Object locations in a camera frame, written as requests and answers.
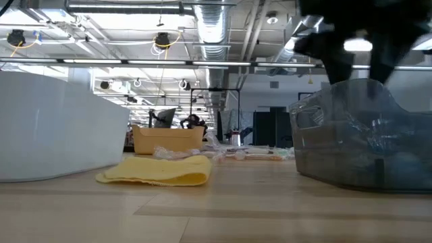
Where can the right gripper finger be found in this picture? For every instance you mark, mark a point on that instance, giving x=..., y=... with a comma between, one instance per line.
x=337, y=60
x=381, y=57

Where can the grey translucent plastic bin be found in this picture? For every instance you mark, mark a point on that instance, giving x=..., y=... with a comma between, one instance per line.
x=337, y=162

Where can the green toothbrush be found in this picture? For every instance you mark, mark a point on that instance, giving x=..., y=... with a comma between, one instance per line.
x=256, y=150

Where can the orange plastic bin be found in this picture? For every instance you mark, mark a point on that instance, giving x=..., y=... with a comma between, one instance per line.
x=168, y=139

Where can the white plastic bin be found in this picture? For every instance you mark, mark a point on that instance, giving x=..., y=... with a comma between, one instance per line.
x=60, y=128

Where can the black background robot arm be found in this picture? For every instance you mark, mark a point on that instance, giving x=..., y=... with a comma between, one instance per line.
x=194, y=121

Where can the bright ceiling light panel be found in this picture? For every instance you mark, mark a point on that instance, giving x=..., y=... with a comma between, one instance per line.
x=357, y=45

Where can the black partition panels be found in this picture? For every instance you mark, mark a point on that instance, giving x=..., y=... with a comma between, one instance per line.
x=270, y=128

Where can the orange toothbrush in clear wrap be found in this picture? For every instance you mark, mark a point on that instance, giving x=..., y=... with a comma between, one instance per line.
x=263, y=157

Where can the white water bottle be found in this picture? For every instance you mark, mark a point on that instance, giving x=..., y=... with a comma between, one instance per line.
x=235, y=139

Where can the grey tilted monitor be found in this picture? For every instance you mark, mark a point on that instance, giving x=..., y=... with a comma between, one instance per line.
x=166, y=118

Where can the yellow folded cloth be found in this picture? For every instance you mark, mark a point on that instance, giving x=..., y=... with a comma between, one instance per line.
x=162, y=172

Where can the white pillar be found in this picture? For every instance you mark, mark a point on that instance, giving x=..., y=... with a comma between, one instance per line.
x=81, y=76

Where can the narrow silver spiral duct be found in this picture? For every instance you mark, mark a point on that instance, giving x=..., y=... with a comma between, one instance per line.
x=287, y=54

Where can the long ceiling light rail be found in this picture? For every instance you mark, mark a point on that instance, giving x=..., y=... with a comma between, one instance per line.
x=219, y=63

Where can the black background rig frame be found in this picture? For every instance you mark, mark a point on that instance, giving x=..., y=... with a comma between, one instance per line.
x=216, y=89

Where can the wide silver spiral duct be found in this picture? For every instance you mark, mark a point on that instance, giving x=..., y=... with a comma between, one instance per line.
x=212, y=27

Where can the black aluminium table frame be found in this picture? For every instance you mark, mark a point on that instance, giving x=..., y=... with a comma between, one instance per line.
x=128, y=148

